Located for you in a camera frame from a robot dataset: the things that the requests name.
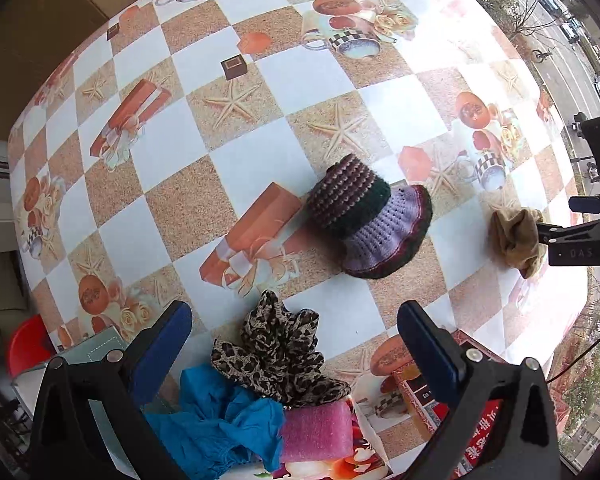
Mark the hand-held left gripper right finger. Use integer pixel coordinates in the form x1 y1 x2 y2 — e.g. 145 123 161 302
396 300 563 480

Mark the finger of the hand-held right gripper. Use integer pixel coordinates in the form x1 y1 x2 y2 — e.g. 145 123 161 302
536 217 600 246

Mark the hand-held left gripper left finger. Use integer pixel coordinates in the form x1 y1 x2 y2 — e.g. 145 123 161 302
27 300 195 480

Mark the tan sock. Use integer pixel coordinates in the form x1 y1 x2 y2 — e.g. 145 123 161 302
489 206 548 280

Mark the purple crochet hat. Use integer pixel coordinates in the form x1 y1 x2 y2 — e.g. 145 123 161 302
306 154 433 280

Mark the red patterned box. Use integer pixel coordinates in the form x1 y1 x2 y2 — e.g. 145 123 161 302
392 329 503 480

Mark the blue cloth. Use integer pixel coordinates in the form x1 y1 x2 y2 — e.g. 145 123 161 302
145 364 286 480

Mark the leopard print scarf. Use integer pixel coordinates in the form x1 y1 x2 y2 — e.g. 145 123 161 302
211 290 352 408

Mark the row of parked cars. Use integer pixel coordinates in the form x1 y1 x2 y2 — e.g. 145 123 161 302
500 0 600 111

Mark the red plastic stool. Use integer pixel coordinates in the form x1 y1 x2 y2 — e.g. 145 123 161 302
7 316 56 380

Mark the pink foam sponge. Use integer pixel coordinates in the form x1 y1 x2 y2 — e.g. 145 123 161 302
280 401 355 463

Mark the checkered printed tablecloth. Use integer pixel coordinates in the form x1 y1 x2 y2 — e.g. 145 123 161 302
7 0 588 461

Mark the brown cardboard sheet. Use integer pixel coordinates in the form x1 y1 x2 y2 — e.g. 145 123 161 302
0 0 116 136

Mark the black cable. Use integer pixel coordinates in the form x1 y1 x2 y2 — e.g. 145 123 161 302
550 330 600 383

